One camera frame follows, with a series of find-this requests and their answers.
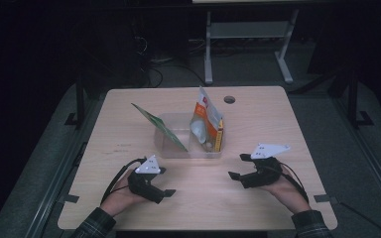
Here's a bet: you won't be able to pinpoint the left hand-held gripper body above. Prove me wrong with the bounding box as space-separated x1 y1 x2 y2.
127 154 167 204

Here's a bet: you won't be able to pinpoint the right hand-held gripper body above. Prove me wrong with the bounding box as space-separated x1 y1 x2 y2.
240 143 292 189

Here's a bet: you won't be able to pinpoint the clear plastic container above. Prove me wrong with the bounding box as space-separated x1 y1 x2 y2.
153 112 226 159

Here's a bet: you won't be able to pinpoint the small pink box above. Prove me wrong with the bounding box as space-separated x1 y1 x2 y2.
213 117 225 153

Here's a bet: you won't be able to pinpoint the green and red snack packet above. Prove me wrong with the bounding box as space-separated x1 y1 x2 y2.
131 102 190 153

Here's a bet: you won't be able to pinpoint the orange and white food packet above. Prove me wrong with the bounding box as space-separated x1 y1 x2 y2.
189 85 224 153

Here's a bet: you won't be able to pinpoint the person's left hand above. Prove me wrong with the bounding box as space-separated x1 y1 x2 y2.
99 170 146 217

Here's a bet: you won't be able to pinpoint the person's right hand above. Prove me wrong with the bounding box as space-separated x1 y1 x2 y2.
264 165 312 215

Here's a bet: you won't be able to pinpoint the grey tape strip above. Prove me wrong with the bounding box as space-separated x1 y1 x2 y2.
313 193 338 204
63 193 80 204

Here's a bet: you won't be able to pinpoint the black metal stand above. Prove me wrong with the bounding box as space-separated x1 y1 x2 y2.
63 75 87 130
346 68 375 130

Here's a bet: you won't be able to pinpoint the right hand-held gripper black cable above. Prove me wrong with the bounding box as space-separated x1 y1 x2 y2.
277 162 311 204

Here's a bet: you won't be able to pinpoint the grey metal rail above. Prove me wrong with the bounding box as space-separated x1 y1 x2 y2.
330 95 381 212
23 98 107 238

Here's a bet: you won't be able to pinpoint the black floor cables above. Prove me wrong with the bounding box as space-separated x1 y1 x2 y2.
135 33 209 88

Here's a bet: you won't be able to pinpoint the thin black floor cable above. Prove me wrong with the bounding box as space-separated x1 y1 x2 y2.
338 201 381 238

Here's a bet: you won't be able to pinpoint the grey metal table frame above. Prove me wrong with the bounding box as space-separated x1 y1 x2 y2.
203 9 301 85

